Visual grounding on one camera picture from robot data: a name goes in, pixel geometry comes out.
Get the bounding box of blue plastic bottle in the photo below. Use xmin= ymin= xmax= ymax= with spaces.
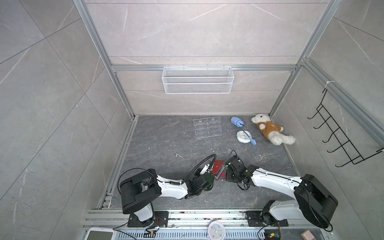
xmin=231 ymin=116 xmax=244 ymax=128

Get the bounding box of white round clock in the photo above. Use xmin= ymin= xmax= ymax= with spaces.
xmin=208 ymin=221 xmax=226 ymax=240

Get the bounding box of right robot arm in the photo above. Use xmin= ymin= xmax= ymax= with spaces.
xmin=225 ymin=155 xmax=338 ymax=232

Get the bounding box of clear acrylic organizer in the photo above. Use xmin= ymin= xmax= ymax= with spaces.
xmin=194 ymin=117 xmax=222 ymax=139

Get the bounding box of black wall hook rack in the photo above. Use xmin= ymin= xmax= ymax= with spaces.
xmin=307 ymin=89 xmax=384 ymax=168

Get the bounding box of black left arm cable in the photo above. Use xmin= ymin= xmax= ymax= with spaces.
xmin=181 ymin=154 xmax=217 ymax=184

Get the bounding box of pink eraser block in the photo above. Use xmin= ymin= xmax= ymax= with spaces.
xmin=301 ymin=230 xmax=316 ymax=240

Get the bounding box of white tablet device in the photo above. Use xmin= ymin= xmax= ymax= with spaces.
xmin=85 ymin=227 xmax=118 ymax=240

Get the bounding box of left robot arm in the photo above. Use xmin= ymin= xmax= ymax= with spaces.
xmin=118 ymin=168 xmax=215 ymax=222

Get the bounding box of small blue brush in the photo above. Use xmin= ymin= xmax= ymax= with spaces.
xmin=250 ymin=138 xmax=257 ymax=146

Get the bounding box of red card holder wallet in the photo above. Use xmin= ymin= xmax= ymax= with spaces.
xmin=211 ymin=161 xmax=225 ymax=180

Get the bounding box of white wire mesh basket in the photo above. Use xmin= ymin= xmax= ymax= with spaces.
xmin=162 ymin=66 xmax=235 ymax=94

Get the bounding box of white teddy bear brown shirt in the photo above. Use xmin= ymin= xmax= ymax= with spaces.
xmin=251 ymin=114 xmax=296 ymax=146

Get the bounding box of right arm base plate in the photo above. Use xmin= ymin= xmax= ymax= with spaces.
xmin=245 ymin=211 xmax=289 ymax=227

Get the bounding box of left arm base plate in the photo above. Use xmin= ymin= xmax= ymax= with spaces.
xmin=127 ymin=211 xmax=169 ymax=228

